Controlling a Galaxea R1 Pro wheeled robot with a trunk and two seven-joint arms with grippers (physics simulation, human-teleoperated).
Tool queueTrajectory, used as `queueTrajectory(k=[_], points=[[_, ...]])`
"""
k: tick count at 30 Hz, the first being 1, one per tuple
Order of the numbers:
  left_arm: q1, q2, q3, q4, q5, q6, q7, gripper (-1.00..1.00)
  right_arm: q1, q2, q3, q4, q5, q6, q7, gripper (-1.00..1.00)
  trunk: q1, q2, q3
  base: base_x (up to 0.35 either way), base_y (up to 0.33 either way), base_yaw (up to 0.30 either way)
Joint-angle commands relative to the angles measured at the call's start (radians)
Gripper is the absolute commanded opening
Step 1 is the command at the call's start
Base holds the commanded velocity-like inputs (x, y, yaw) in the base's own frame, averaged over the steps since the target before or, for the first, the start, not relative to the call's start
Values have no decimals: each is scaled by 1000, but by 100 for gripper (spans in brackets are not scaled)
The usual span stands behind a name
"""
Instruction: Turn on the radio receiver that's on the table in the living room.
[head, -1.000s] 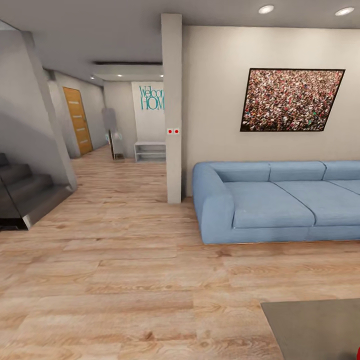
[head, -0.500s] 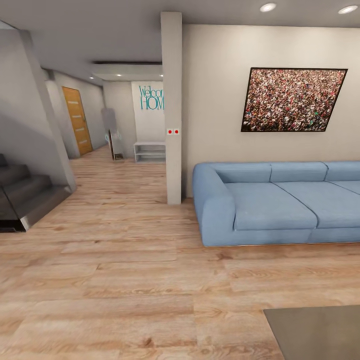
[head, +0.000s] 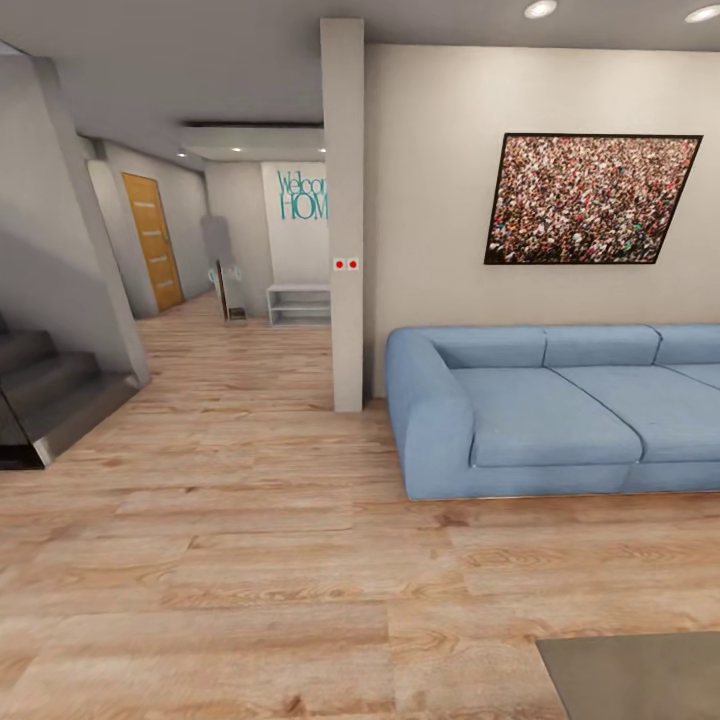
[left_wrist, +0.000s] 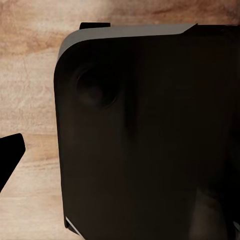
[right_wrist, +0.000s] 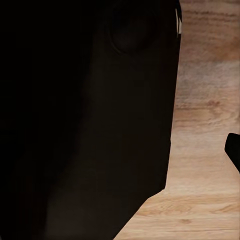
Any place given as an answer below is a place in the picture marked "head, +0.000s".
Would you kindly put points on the picture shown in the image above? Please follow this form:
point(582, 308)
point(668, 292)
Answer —
point(587, 198)

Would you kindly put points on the door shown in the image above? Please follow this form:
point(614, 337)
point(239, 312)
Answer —
point(152, 231)

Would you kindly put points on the stairs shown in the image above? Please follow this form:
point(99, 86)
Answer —
point(49, 399)

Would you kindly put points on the sofa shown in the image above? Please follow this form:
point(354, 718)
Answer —
point(555, 411)

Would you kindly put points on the coffee table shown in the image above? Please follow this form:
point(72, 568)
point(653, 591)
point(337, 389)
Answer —
point(669, 676)

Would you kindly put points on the decorative sign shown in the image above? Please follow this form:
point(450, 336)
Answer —
point(314, 200)

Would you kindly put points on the standing mirror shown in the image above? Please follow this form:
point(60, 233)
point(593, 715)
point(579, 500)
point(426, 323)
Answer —
point(224, 272)

